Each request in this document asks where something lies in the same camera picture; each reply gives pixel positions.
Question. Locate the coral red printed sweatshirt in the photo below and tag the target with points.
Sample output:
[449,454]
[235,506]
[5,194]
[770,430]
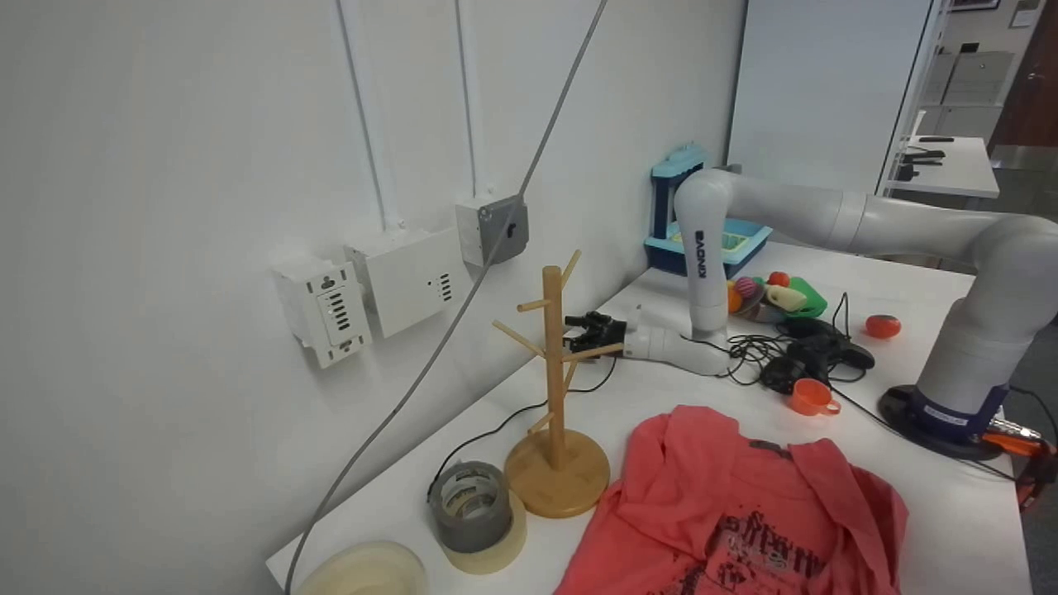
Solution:
[706,511]

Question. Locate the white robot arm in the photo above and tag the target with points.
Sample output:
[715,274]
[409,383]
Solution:
[984,337]

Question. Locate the wooden mug tree stand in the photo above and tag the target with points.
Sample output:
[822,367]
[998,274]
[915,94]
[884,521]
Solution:
[553,469]

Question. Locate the green toy food basket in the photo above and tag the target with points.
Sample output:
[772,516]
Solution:
[774,298]

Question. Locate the black game controller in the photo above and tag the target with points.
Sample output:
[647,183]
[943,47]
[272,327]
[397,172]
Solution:
[811,353]

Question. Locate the small orange plastic cup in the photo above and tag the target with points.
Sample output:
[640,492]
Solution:
[811,399]

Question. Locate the small red round object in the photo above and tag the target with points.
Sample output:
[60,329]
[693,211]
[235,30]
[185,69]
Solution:
[880,327]

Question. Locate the grey wall junction box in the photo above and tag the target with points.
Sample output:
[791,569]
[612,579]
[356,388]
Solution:
[493,234]

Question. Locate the white wall outlet box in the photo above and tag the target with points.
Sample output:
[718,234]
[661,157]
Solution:
[409,275]

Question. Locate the white wall power box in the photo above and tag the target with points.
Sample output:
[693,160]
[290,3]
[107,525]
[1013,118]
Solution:
[326,308]

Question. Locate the grey duct tape roll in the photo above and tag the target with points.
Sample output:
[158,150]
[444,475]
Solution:
[472,506]

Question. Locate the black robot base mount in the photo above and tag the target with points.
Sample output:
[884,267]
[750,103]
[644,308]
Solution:
[957,434]

